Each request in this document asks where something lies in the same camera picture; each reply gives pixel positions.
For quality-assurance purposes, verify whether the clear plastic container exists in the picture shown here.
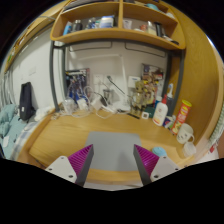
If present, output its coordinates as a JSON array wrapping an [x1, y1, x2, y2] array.
[[182, 141, 198, 158]]

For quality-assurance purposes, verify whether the white lotion bottle red pump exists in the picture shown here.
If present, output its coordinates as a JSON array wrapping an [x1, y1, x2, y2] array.
[[152, 94, 169, 127]]

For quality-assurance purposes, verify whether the teal blanket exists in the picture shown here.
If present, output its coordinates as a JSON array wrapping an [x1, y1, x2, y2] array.
[[0, 103, 19, 159]]

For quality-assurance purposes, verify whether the brown tree figure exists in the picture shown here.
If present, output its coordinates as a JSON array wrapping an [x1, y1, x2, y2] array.
[[130, 81, 148, 118]]

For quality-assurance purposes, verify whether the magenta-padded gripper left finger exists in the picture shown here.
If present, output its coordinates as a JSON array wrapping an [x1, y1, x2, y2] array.
[[44, 143, 95, 187]]

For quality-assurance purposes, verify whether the light blue computer mouse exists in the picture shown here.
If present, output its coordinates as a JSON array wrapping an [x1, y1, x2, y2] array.
[[152, 146, 168, 158]]

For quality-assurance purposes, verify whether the wooden shelf unit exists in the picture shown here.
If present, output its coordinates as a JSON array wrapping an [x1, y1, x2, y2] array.
[[49, 0, 187, 51]]

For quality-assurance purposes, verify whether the colourful picture box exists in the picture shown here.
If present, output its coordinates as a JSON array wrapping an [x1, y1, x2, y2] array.
[[141, 63, 165, 98]]

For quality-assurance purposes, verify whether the metal cup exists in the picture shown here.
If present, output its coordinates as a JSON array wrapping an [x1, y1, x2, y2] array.
[[103, 89, 114, 104]]

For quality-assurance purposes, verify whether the red chip can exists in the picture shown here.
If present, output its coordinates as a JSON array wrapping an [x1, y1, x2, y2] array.
[[171, 99, 193, 135]]

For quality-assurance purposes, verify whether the grey mouse pad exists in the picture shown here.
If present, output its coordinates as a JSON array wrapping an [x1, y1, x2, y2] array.
[[79, 131, 145, 173]]

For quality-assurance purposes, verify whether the white printed mug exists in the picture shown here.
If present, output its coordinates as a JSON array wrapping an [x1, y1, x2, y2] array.
[[176, 122, 195, 145]]

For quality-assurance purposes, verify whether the white desk lamp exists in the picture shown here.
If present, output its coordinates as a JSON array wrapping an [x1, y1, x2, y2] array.
[[71, 54, 131, 112]]

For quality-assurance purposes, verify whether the clear glass cup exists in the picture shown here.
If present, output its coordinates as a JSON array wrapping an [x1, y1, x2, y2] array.
[[63, 98, 76, 114]]

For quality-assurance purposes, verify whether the blue robot model box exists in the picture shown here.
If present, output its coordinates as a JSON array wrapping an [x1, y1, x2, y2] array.
[[64, 68, 91, 101]]

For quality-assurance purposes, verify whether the black bag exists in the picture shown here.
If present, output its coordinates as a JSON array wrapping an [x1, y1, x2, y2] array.
[[18, 81, 36, 122]]

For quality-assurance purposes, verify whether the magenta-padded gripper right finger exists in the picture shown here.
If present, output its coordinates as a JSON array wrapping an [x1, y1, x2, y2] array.
[[133, 143, 183, 187]]

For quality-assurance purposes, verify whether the white power adapter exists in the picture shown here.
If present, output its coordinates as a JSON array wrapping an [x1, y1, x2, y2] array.
[[91, 96, 104, 111]]

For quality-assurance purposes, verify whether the dark grey metal frame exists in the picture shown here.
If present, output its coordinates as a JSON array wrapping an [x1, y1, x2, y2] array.
[[49, 39, 186, 113]]

